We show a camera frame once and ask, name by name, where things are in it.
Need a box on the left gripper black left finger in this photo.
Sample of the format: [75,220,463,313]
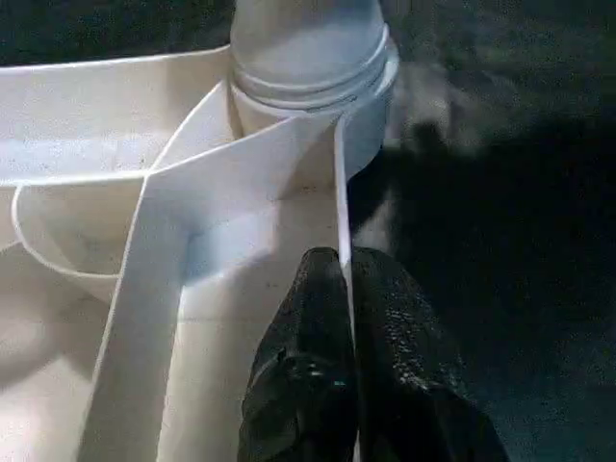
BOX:
[238,245,360,462]

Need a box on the white plastic table top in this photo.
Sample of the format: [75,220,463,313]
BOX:
[0,45,400,462]

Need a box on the black work mat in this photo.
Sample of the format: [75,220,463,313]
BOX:
[0,0,616,462]

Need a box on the white plastic table leg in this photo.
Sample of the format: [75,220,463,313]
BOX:
[229,0,400,115]

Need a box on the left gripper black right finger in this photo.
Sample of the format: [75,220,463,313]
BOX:
[346,247,506,462]

